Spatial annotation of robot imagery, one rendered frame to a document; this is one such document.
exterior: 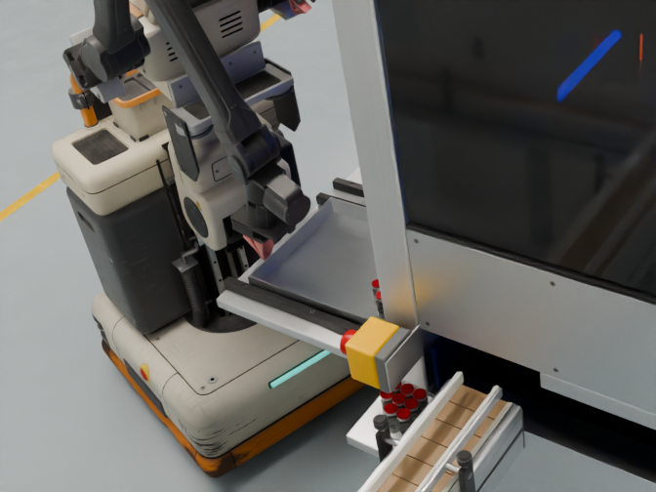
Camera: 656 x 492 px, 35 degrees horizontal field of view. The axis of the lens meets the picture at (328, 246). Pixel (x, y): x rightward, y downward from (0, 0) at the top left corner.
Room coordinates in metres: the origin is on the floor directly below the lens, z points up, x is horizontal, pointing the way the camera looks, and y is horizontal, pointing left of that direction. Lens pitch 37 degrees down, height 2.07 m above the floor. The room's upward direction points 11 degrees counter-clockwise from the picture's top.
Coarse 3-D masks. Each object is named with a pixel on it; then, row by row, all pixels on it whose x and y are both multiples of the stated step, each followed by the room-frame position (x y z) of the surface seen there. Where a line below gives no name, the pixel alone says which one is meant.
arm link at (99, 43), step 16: (96, 0) 1.72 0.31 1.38; (112, 0) 1.68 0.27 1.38; (128, 0) 1.71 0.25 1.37; (96, 16) 1.75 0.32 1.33; (112, 16) 1.70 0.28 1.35; (128, 16) 1.73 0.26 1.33; (96, 32) 1.76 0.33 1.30; (112, 32) 1.73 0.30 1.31; (128, 32) 1.75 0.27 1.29; (96, 48) 1.75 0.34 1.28; (112, 48) 1.74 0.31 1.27; (144, 48) 1.80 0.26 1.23; (96, 64) 1.77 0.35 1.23; (112, 64) 1.76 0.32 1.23
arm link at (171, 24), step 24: (144, 0) 1.55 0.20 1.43; (168, 0) 1.52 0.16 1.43; (168, 24) 1.51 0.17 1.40; (192, 24) 1.52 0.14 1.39; (192, 48) 1.50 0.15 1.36; (192, 72) 1.50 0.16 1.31; (216, 72) 1.50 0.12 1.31; (216, 96) 1.48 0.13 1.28; (240, 96) 1.50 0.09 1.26; (216, 120) 1.49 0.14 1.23; (240, 120) 1.47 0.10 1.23; (240, 144) 1.45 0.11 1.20; (264, 144) 1.47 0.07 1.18
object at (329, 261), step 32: (320, 224) 1.62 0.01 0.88; (352, 224) 1.61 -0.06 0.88; (288, 256) 1.55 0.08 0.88; (320, 256) 1.53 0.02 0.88; (352, 256) 1.51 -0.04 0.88; (288, 288) 1.45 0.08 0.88; (320, 288) 1.44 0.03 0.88; (352, 288) 1.42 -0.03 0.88; (352, 320) 1.32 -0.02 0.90; (384, 320) 1.32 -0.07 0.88
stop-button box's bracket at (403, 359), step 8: (416, 328) 1.13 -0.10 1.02; (408, 336) 1.12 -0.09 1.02; (416, 336) 1.13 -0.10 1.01; (408, 344) 1.11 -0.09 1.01; (416, 344) 1.12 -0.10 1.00; (400, 352) 1.10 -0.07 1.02; (408, 352) 1.11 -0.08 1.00; (416, 352) 1.12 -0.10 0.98; (424, 352) 1.14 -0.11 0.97; (392, 360) 1.08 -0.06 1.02; (400, 360) 1.09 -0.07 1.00; (408, 360) 1.11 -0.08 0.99; (416, 360) 1.12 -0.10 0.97; (392, 368) 1.08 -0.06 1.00; (400, 368) 1.09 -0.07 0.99; (408, 368) 1.10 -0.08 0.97; (392, 376) 1.08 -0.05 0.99; (400, 376) 1.09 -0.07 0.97; (392, 384) 1.08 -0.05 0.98
